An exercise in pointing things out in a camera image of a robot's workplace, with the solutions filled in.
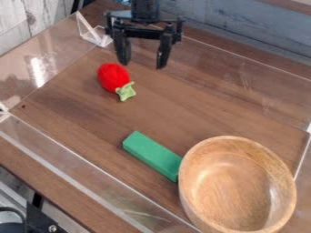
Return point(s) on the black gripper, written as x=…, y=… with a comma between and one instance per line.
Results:
x=144, y=13

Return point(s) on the red plush strawberry toy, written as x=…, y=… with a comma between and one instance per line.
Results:
x=115, y=81

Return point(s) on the green rectangular block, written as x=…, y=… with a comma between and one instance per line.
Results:
x=152, y=154

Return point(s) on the wooden bowl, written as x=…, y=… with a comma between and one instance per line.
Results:
x=236, y=187

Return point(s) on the clear acrylic corner bracket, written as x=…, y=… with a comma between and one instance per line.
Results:
x=92, y=34

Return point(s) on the clear acrylic back wall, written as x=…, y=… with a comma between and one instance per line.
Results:
x=231, y=79

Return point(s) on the clear acrylic wall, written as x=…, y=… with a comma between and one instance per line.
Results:
x=231, y=79
x=94, y=197

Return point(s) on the clear acrylic front wall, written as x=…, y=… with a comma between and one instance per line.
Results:
x=94, y=197

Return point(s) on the black clamp with cable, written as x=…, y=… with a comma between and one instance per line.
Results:
x=34, y=220

